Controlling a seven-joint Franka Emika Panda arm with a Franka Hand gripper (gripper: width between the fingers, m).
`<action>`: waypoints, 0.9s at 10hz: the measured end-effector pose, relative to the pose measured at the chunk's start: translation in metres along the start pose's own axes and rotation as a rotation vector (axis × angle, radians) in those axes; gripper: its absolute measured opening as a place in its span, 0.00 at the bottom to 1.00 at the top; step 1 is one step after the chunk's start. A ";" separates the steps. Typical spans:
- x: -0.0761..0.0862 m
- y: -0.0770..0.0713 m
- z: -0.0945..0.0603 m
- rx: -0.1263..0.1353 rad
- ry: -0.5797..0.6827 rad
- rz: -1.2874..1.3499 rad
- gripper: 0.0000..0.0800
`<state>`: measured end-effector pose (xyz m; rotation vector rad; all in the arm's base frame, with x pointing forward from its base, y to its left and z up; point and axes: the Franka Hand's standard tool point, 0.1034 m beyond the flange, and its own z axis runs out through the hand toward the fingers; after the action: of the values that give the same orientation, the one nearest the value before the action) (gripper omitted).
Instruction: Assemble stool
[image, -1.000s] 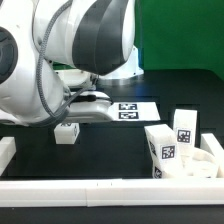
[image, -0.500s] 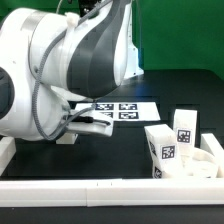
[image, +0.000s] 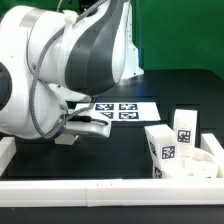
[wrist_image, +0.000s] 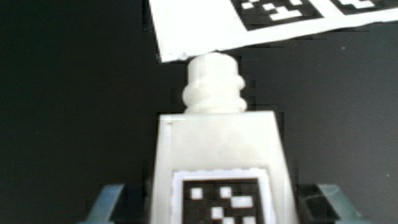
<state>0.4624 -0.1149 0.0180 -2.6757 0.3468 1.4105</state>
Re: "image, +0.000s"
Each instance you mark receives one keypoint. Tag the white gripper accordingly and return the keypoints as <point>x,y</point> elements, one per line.
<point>89,123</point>

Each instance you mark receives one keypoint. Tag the white round stool seat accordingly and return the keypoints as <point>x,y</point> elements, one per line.
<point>196,164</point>

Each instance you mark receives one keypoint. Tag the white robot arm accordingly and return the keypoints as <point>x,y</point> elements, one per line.
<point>86,55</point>

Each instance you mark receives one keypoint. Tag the white marker sheet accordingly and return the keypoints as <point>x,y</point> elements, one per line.
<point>128,111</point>

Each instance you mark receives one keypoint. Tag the white left fence bar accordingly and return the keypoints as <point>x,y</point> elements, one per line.
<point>7,151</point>

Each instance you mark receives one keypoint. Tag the white fence bar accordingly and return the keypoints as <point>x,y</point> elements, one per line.
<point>210,144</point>
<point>7,151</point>
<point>115,192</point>

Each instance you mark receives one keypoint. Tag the white front fence bar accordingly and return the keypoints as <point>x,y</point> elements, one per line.
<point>115,192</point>

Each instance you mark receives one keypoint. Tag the white right fence bar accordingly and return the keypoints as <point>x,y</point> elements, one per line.
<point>210,144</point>

